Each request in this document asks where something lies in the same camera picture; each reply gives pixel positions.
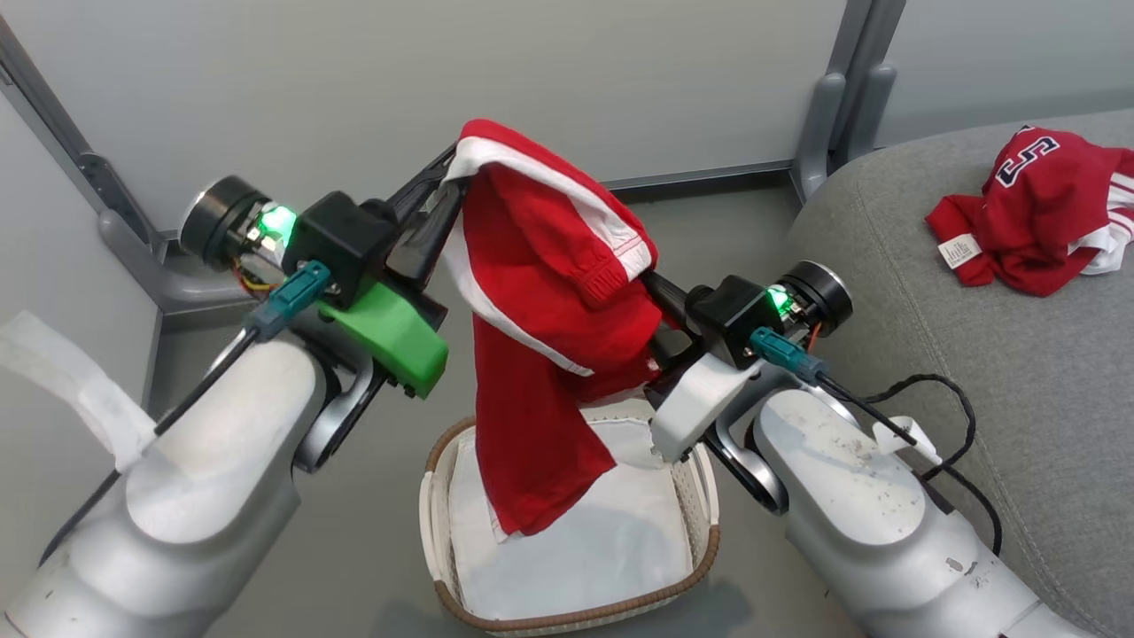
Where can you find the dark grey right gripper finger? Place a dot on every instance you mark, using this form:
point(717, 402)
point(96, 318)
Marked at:
point(669, 301)

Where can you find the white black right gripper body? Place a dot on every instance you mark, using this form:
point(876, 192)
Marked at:
point(700, 403)

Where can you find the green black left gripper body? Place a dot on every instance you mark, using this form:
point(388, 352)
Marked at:
point(394, 341)

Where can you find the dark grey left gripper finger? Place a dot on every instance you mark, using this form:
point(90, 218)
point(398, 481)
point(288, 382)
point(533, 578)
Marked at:
point(425, 239)
point(423, 177)

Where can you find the red trousers with white stripe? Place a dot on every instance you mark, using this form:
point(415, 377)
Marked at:
point(532, 266)

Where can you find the red jersey with number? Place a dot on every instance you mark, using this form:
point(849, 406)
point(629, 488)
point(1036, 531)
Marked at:
point(1045, 213)

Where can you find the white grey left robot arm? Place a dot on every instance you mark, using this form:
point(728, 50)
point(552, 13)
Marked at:
point(195, 496)

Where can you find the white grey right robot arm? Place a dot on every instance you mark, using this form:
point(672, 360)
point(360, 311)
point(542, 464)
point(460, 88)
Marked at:
point(850, 496)

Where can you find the grey fabric sofa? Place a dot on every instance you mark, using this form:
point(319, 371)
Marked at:
point(1045, 381)

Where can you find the white basket liner cloth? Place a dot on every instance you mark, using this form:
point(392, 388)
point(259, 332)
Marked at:
point(602, 549)

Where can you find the grey partition foot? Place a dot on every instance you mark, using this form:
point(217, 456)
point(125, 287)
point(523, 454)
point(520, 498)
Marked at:
point(873, 106)
point(190, 288)
point(819, 133)

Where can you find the white wicker-rimmed laundry basket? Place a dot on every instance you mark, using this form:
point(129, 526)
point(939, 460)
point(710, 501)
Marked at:
point(567, 622)

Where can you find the white tape strip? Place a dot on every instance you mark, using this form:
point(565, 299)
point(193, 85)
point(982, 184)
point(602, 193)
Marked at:
point(80, 390)

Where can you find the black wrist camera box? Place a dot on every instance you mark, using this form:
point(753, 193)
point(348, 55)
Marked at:
point(731, 315)
point(341, 239)

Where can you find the grey partition bottom rail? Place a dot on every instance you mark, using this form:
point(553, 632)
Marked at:
point(709, 175)

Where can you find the grey partition post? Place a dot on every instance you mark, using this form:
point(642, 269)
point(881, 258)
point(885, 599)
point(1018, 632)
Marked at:
point(864, 44)
point(44, 106)

